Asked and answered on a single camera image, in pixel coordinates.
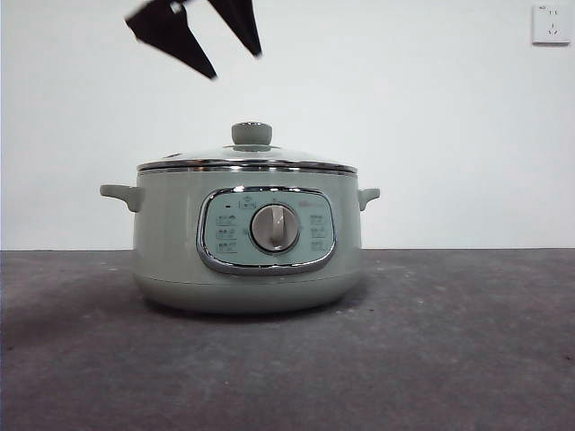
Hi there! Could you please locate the glass lid with green knob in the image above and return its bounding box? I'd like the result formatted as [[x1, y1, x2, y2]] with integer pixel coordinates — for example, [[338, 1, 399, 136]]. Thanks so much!
[[136, 120, 358, 174]]

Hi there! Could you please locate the sage green electric pot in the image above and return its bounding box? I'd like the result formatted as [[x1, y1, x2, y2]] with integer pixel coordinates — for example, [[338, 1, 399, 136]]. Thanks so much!
[[99, 166, 381, 314]]

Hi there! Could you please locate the white wall socket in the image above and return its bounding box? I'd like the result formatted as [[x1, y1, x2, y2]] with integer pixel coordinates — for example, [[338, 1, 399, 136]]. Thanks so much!
[[531, 3, 572, 47]]

